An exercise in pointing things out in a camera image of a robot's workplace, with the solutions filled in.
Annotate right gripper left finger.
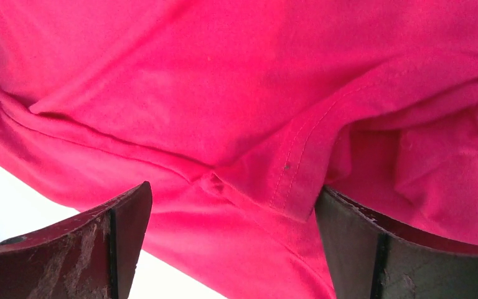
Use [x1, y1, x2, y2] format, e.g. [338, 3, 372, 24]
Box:
[0, 182, 152, 298]

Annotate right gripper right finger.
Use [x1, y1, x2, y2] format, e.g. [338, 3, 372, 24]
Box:
[314, 187, 478, 298]

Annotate crimson red t-shirt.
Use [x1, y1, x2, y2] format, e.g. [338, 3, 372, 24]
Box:
[0, 1, 478, 298]

